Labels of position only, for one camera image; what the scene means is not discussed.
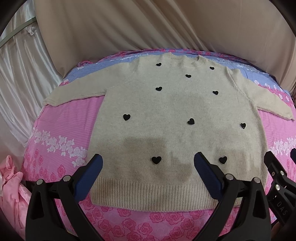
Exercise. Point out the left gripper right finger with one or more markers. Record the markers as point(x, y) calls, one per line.
point(242, 212)

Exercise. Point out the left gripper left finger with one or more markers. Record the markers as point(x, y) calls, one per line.
point(54, 212)

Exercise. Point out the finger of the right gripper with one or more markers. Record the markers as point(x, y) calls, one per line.
point(281, 196)

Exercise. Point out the beige sweater with black hearts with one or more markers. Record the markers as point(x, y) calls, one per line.
point(157, 112)

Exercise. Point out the pink cloth pile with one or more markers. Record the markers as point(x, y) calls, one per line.
point(15, 197)

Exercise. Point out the pink floral bed sheet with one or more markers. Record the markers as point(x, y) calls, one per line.
point(60, 137)

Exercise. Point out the white satin curtain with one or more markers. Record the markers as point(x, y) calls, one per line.
point(27, 77)

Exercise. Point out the beige curtain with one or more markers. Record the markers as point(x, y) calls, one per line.
point(74, 31)

